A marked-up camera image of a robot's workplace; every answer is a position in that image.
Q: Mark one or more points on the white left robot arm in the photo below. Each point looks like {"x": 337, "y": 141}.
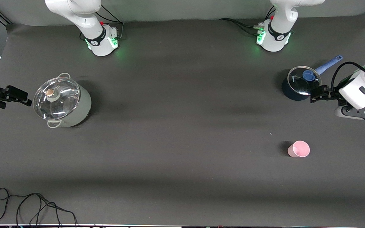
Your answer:
{"x": 279, "y": 34}

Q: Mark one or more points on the dark grey table mat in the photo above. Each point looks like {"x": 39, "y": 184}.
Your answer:
{"x": 182, "y": 126}

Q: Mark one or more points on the grey-green cooking pot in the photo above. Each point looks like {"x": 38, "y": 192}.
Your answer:
{"x": 81, "y": 110}

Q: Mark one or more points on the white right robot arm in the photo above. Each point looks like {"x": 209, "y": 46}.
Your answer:
{"x": 84, "y": 19}

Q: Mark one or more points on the glass lid with blue knob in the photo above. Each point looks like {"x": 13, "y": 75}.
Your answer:
{"x": 299, "y": 84}

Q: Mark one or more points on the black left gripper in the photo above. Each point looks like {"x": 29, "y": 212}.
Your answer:
{"x": 332, "y": 93}

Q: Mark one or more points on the dark blue saucepan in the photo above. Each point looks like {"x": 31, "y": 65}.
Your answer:
{"x": 288, "y": 93}

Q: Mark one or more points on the pink plastic cup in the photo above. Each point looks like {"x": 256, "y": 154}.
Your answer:
{"x": 299, "y": 149}

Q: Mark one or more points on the glass lid with tan knob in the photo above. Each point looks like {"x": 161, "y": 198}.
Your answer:
{"x": 62, "y": 98}

